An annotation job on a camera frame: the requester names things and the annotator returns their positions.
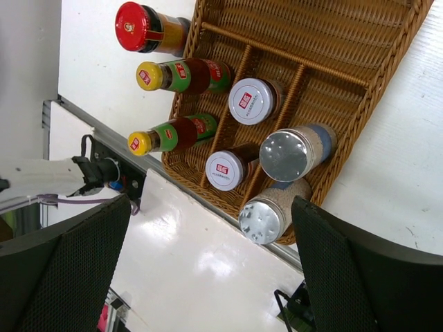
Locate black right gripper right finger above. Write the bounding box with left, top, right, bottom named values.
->
left=291, top=196, right=442, bottom=331

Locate red-lid sauce jar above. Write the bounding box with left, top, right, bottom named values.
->
left=115, top=1, right=190, bottom=57

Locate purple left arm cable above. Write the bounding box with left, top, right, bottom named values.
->
left=36, top=192, right=141, bottom=217

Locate silver-lid white spice jar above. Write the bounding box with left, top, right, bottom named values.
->
left=259, top=123, right=338, bottom=183

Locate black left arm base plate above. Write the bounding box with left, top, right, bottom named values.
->
left=81, top=135, right=146, bottom=205

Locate brown wicker basket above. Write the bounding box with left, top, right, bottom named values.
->
left=162, top=1, right=432, bottom=217

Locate white-lid dark sauce jar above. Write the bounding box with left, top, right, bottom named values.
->
left=206, top=142, right=259, bottom=192

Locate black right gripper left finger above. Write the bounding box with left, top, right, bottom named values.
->
left=1, top=195, right=132, bottom=331

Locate black cable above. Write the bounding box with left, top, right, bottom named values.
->
left=273, top=279, right=314, bottom=332

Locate yellow-cap green-label sauce bottle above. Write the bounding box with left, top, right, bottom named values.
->
left=136, top=58, right=234, bottom=95

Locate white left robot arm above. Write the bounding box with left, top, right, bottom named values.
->
left=1, top=157, right=132, bottom=331

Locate silver-lid blue-label spice jar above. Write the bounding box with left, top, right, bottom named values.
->
left=238, top=178, right=312, bottom=245

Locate white-lid brown sauce jar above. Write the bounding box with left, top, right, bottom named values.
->
left=228, top=77, right=286, bottom=126

